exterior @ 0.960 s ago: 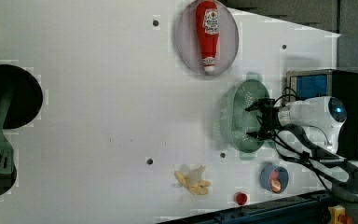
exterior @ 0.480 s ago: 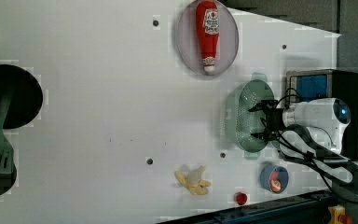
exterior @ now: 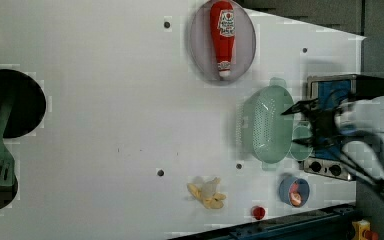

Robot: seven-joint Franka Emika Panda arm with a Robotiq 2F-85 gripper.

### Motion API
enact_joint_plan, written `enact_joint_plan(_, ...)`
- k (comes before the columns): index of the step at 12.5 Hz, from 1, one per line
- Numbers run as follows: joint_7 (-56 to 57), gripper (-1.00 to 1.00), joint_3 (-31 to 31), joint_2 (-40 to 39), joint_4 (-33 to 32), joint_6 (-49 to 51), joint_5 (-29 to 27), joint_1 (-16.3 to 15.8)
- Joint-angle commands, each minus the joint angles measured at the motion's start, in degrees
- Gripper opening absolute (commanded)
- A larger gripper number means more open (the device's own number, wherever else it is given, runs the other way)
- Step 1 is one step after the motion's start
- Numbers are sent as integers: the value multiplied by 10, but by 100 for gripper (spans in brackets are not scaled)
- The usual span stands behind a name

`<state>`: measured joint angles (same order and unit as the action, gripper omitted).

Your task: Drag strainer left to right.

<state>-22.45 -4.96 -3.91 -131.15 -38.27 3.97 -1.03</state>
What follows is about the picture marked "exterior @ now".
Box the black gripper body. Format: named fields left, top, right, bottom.
left=308, top=99, right=341, bottom=149

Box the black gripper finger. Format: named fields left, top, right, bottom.
left=283, top=100, right=313, bottom=116
left=292, top=137, right=313, bottom=147

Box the green plastic strainer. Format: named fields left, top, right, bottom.
left=236, top=77, right=294, bottom=171

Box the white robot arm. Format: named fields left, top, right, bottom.
left=283, top=96, right=384, bottom=149

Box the green mug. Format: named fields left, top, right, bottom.
left=290, top=125, right=313, bottom=161

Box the black toaster oven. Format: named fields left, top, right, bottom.
left=303, top=74, right=384, bottom=181

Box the blue bowl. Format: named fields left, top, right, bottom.
left=278, top=176, right=310, bottom=207

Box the red strawberry toy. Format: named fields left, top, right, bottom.
left=251, top=206, right=266, bottom=220

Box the yellow red emergency button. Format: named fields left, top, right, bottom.
left=352, top=220, right=379, bottom=240

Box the peeled banana toy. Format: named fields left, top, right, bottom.
left=187, top=177, right=226, bottom=209

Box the grey oval plate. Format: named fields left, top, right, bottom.
left=187, top=0, right=256, bottom=84

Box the red ketchup bottle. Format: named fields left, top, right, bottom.
left=210, top=0, right=235, bottom=78

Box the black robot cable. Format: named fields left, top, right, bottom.
left=338, top=129, right=384, bottom=218

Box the blue metal frame rail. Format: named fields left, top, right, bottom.
left=171, top=204, right=361, bottom=240

